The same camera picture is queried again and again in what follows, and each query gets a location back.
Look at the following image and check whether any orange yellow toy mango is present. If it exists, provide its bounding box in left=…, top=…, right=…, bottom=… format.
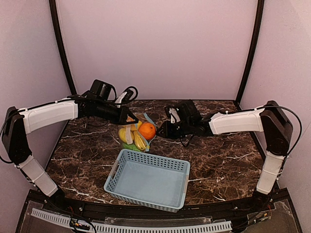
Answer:
left=130, top=116, right=142, bottom=131

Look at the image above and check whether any green toy bitter gourd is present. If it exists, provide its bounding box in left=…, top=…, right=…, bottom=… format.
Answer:
left=122, top=143, right=139, bottom=151

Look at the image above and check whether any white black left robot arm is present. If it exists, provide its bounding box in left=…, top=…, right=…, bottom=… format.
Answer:
left=0, top=95, right=138, bottom=199

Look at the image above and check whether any light blue perforated plastic basket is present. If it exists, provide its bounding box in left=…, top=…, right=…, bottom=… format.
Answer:
left=104, top=149, right=190, bottom=213

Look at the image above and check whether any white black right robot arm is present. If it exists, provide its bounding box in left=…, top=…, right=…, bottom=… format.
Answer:
left=156, top=100, right=294, bottom=195

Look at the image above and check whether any black frame post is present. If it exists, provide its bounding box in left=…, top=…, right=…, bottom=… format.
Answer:
left=49, top=0, right=77, bottom=95
left=235, top=0, right=265, bottom=106

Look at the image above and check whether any black frame post right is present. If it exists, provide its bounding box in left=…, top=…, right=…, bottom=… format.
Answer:
left=235, top=0, right=265, bottom=106

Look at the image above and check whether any white slotted cable duct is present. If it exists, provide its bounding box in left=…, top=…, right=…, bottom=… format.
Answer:
left=31, top=208, right=232, bottom=233

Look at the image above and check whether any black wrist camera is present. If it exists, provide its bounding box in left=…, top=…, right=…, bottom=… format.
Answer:
left=90, top=80, right=113, bottom=100
left=165, top=100, right=202, bottom=125

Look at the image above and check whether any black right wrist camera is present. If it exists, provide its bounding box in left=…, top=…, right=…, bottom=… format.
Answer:
left=165, top=100, right=202, bottom=125

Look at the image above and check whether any clear zip bag blue zipper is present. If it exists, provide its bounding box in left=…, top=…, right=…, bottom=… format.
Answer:
left=119, top=113, right=157, bottom=152

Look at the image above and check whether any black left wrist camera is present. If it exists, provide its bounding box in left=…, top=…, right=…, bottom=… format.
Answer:
left=90, top=80, right=113, bottom=100

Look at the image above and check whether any yellow wrinkled toy fruit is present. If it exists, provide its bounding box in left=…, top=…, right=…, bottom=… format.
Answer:
left=134, top=134, right=147, bottom=151

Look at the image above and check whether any orange toy fruit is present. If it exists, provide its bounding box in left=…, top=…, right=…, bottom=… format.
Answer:
left=138, top=122, right=156, bottom=140

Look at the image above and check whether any black frame post left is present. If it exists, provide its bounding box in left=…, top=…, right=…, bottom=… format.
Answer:
left=49, top=0, right=77, bottom=95

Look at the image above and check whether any black table front rail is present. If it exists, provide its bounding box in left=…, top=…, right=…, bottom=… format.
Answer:
left=63, top=198, right=258, bottom=219

